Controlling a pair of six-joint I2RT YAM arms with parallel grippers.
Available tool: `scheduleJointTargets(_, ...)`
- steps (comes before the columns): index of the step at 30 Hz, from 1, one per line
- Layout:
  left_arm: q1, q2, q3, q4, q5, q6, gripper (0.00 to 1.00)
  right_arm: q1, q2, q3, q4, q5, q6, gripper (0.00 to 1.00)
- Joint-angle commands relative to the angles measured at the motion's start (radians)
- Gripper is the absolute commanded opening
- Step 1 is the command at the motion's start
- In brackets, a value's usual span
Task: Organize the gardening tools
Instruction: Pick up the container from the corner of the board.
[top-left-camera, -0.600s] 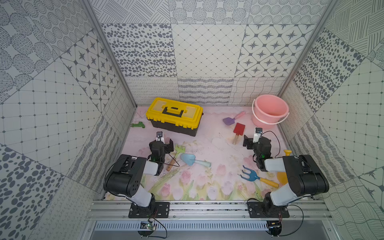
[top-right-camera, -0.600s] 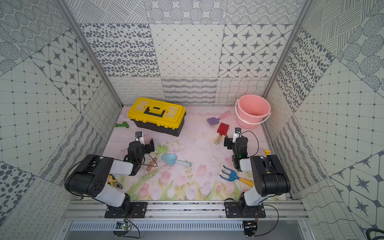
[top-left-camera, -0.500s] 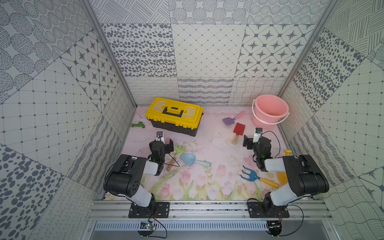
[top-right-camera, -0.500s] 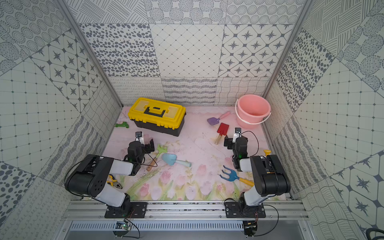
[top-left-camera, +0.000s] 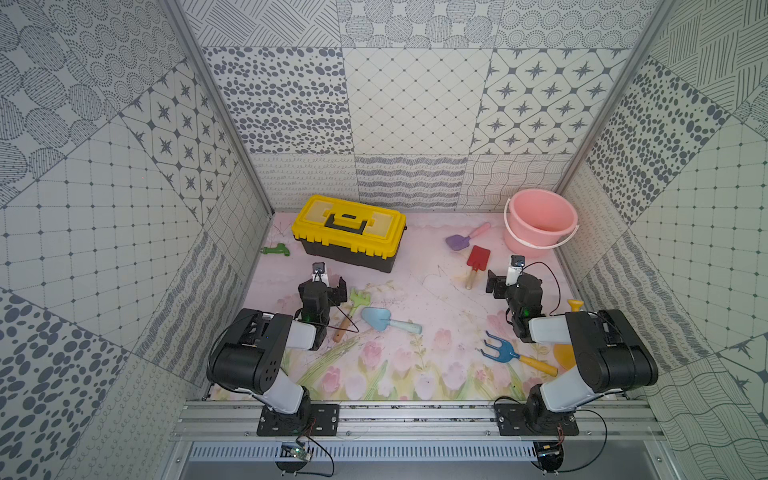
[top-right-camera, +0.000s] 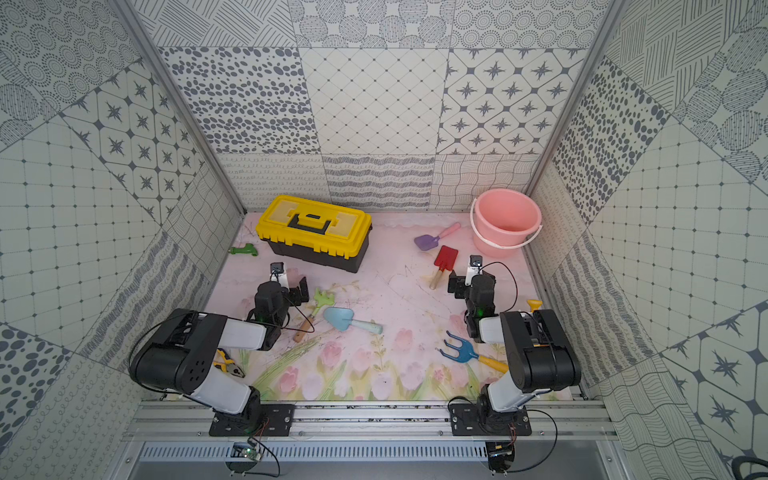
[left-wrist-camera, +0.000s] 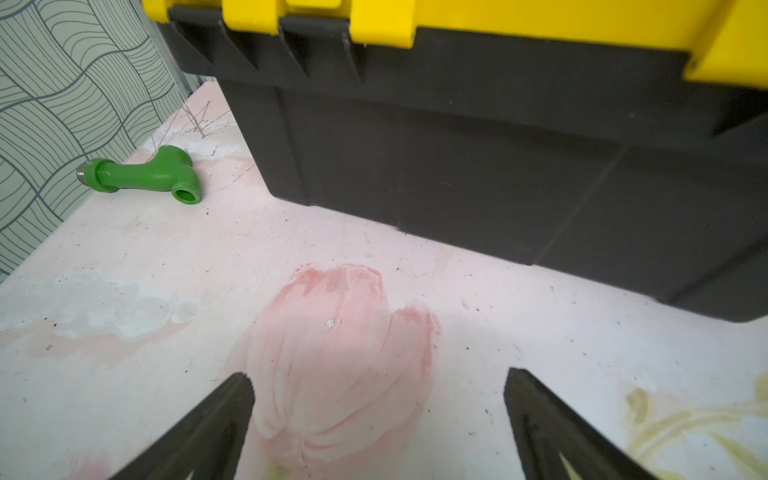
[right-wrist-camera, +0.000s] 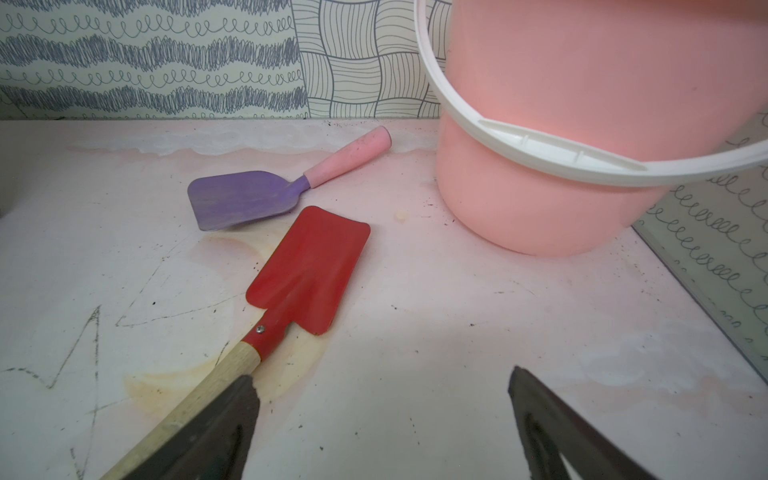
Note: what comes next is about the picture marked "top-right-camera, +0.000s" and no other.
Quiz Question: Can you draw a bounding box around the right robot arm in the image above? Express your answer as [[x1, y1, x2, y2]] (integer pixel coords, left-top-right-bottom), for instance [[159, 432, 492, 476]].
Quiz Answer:
[[445, 269, 582, 422]]

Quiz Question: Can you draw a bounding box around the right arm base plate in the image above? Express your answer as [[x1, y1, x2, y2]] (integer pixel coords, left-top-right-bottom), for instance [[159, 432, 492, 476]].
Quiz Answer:
[[447, 402, 532, 437]]

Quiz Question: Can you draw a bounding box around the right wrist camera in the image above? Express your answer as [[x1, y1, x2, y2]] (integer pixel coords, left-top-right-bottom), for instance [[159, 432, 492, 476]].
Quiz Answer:
[[465, 255, 483, 287]]

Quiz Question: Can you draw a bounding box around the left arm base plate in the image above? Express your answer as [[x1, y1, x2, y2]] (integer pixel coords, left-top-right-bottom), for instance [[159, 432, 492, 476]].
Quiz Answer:
[[209, 403, 295, 437]]

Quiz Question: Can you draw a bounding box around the purple shovel pink handle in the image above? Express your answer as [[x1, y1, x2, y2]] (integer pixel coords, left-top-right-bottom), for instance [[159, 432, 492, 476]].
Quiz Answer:
[[414, 222, 461, 251]]

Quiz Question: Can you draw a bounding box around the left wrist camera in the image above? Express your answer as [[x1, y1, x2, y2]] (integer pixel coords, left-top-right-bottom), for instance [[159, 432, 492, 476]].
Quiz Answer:
[[269, 262, 289, 288]]

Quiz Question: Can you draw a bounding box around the yellow watering can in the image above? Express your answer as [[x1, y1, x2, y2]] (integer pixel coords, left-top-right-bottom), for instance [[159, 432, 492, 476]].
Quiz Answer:
[[527, 299, 543, 313]]

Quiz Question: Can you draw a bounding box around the green toy tool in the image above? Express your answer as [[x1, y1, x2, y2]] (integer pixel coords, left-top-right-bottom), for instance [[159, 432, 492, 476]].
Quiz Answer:
[[228, 243, 258, 257]]

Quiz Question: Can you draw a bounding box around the green rake wooden handle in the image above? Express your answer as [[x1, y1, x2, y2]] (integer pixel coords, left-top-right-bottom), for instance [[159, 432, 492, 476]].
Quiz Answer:
[[292, 288, 335, 343]]

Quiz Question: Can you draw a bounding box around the right camera cable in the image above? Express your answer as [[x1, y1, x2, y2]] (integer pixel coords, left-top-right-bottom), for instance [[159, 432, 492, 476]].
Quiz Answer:
[[481, 260, 520, 313]]

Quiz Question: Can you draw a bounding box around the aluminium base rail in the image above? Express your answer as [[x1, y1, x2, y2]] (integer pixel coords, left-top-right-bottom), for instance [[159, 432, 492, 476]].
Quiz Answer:
[[123, 400, 618, 441]]

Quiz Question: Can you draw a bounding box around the pink plastic bucket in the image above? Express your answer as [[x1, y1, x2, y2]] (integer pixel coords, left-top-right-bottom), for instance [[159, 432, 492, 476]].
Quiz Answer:
[[470, 189, 543, 259]]

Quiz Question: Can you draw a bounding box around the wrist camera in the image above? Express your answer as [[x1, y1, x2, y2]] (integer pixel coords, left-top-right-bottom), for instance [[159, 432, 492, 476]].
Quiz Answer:
[[269, 262, 289, 288], [465, 255, 483, 287]]

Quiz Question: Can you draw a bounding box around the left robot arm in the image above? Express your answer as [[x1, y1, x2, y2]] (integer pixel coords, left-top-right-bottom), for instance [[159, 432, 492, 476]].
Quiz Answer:
[[129, 279, 309, 427]]

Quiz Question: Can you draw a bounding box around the yellow and black toolbox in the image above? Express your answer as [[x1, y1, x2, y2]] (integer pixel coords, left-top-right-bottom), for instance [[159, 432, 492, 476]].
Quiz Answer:
[[255, 195, 373, 273]]

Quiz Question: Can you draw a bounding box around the red shovel wooden handle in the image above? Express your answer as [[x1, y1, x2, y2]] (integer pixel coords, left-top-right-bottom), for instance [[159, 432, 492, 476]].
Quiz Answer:
[[429, 245, 459, 290]]

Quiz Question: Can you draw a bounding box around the light blue trowel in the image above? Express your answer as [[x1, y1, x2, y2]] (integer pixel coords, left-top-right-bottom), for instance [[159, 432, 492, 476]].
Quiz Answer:
[[323, 307, 383, 335]]

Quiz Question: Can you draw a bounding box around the blue fork yellow handle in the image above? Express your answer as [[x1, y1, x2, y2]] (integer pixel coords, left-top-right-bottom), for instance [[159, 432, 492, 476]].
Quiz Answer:
[[439, 331, 509, 373]]

